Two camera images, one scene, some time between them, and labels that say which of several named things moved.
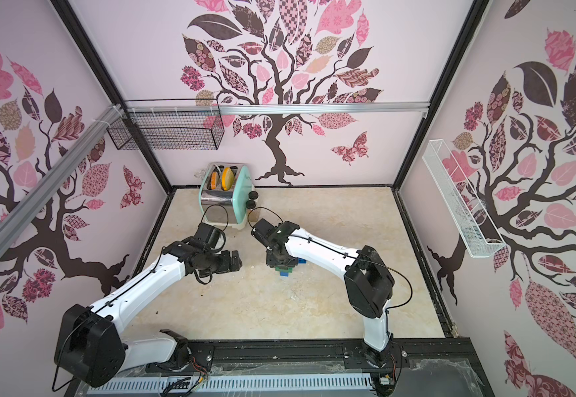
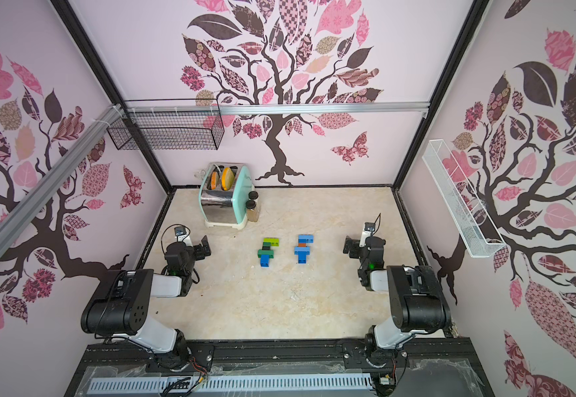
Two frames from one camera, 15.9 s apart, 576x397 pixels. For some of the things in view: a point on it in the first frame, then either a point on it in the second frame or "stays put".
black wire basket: [170, 131] stays put
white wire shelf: [477, 228] stays put
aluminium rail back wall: [277, 108] stays put
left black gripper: [225, 265] -> [198, 249]
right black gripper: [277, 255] -> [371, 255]
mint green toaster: [223, 189] stays put
